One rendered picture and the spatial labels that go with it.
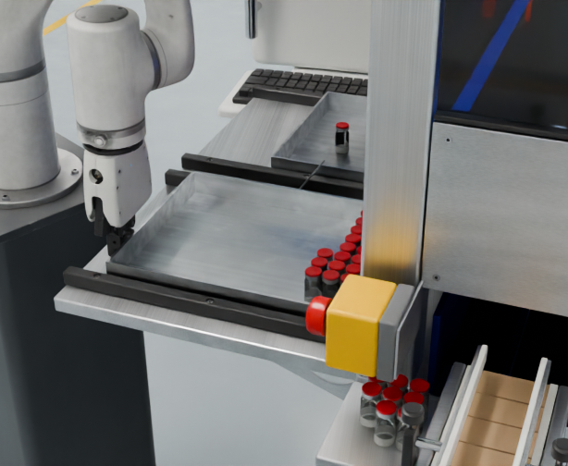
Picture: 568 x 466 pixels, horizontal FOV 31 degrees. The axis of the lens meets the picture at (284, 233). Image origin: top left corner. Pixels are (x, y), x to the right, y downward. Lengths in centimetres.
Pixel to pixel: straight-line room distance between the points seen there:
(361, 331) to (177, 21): 46
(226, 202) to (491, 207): 57
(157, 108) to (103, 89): 272
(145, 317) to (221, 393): 126
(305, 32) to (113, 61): 95
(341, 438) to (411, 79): 38
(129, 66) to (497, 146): 46
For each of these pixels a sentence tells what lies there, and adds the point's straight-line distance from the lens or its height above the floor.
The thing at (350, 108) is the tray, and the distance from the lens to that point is 175.
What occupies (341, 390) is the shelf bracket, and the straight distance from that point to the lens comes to 134.
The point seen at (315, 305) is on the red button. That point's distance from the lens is 104.
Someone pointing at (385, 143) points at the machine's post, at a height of 117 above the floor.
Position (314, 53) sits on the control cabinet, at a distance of 213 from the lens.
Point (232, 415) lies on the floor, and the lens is 245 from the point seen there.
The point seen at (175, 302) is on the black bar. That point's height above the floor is 89.
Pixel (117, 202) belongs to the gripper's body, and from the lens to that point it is 128.
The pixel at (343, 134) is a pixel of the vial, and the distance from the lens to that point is 161.
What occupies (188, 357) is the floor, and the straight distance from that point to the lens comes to 263.
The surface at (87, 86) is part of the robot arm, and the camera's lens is 123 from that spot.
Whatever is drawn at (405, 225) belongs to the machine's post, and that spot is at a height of 109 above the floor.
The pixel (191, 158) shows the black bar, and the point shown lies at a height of 90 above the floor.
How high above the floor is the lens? 161
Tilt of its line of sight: 31 degrees down
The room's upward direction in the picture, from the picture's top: straight up
